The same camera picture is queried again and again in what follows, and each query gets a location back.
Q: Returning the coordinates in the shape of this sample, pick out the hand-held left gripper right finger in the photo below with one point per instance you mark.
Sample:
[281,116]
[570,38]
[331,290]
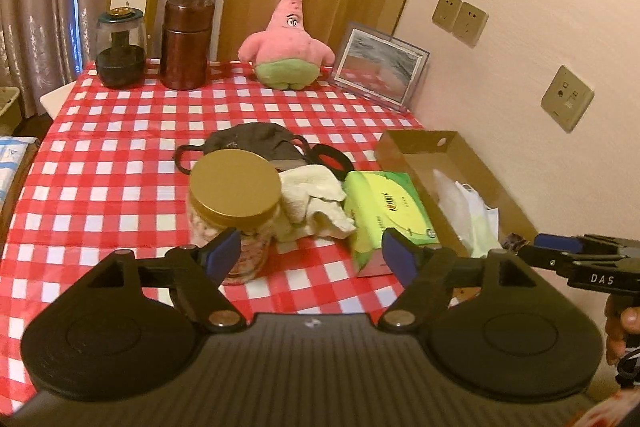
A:
[400,254]

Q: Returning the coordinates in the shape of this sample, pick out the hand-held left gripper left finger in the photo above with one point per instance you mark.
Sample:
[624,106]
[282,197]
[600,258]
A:
[224,253]

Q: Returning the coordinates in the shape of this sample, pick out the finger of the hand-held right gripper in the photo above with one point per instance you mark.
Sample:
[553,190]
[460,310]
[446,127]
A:
[545,259]
[557,242]

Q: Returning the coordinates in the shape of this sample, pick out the cream towel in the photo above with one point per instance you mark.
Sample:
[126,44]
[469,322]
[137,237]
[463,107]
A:
[310,202]

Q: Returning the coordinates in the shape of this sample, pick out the brown cardboard box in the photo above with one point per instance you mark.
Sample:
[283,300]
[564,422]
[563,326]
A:
[400,152]

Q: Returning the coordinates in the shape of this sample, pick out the grey fabric face mask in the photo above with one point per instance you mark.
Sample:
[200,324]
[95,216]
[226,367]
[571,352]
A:
[245,139]

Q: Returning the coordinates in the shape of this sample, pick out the black elastic band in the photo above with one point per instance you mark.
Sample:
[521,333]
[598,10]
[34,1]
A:
[314,153]

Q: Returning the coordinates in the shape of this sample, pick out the person's right hand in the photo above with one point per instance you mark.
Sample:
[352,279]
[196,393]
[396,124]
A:
[620,327]

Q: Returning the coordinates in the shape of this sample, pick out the green tissue box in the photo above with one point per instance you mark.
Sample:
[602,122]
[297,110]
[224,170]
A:
[395,207]

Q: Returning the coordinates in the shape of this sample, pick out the cashew jar with gold lid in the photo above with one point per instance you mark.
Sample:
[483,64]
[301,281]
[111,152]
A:
[235,192]

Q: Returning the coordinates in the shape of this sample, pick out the red checked tablecloth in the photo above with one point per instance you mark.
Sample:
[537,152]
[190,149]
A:
[125,157]

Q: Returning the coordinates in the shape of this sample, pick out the person's printed clothing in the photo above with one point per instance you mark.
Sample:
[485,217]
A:
[610,409]

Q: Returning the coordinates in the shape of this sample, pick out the clear framed picture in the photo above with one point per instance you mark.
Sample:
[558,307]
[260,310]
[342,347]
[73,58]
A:
[380,64]

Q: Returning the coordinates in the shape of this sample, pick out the brown cylindrical canister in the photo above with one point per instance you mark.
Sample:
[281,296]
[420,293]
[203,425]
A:
[185,47]

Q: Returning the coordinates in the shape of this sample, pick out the pink starfish plush toy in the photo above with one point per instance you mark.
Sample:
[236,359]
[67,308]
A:
[287,52]

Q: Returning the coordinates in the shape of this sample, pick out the glass jar with black base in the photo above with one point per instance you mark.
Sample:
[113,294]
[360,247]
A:
[120,57]

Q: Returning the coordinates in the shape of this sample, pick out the white stool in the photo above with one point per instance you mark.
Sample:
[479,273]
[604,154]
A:
[56,99]

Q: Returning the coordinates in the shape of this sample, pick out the blue checked cloth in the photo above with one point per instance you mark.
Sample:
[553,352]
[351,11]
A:
[12,167]

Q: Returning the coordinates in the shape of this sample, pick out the beige wall socket panel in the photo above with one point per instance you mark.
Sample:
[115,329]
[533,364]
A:
[567,99]

